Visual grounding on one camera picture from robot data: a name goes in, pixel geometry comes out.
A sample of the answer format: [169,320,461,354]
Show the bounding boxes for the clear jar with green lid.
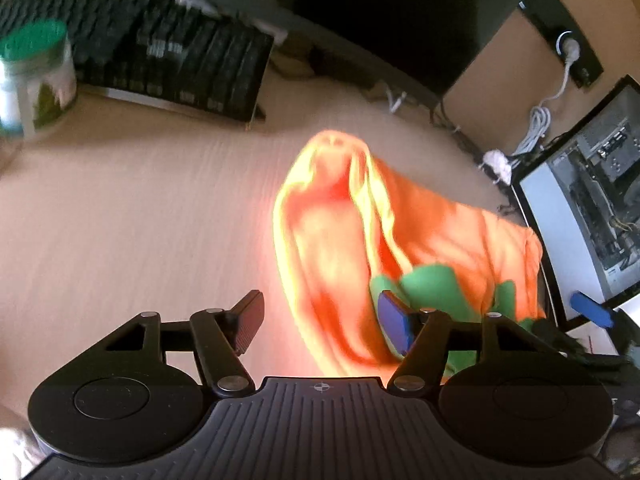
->
[0,20,79,136]

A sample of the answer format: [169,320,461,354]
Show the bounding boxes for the white plug with cable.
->
[511,31,584,157]

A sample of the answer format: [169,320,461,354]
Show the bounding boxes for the black power strip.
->
[519,0,604,89]

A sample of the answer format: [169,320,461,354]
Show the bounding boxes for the black keyboard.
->
[0,0,276,123]

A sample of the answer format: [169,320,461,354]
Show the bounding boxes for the dark object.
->
[520,317,640,377]

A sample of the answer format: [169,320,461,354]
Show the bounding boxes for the glass-sided computer case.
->
[510,75,640,332]

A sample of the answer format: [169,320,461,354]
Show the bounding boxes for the orange garment with green trim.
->
[272,130,547,377]

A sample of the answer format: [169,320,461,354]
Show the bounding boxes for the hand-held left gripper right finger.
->
[378,289,552,395]

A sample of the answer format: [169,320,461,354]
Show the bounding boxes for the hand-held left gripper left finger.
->
[101,289,266,399]

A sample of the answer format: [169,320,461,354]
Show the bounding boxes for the blue stick-shaped object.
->
[570,290,616,329]

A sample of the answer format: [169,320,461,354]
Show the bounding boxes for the white power adapter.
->
[481,149,514,184]

